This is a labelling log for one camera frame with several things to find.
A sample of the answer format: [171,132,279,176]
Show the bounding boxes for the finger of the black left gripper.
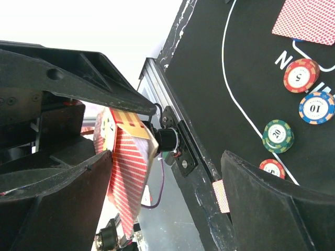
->
[1,41,156,116]
[1,136,101,188]

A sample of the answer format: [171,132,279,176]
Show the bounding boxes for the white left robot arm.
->
[1,42,179,250]

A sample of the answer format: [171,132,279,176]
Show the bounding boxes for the black poker felt mat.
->
[158,1,334,194]

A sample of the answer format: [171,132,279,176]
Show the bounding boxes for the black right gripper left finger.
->
[1,151,112,250]

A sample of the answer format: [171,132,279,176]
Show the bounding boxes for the blue chips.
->
[298,92,334,125]

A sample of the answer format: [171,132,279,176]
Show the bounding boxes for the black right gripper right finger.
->
[220,151,334,250]

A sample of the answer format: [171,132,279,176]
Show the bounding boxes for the blue small blind button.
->
[292,38,305,42]

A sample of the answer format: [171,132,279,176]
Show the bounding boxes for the red playing card box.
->
[93,107,159,159]

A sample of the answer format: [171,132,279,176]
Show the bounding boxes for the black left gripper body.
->
[1,87,85,164]

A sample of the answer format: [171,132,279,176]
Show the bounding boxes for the red poker chip stack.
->
[259,159,286,179]

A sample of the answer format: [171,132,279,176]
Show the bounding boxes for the red cards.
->
[272,1,334,45]

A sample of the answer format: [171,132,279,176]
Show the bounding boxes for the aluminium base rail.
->
[138,58,237,250]

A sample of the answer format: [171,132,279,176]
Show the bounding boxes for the red chips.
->
[283,59,320,93]

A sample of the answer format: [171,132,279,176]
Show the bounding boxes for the red card being dealt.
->
[109,128,149,239]

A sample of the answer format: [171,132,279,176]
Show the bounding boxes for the green chips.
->
[262,119,294,154]

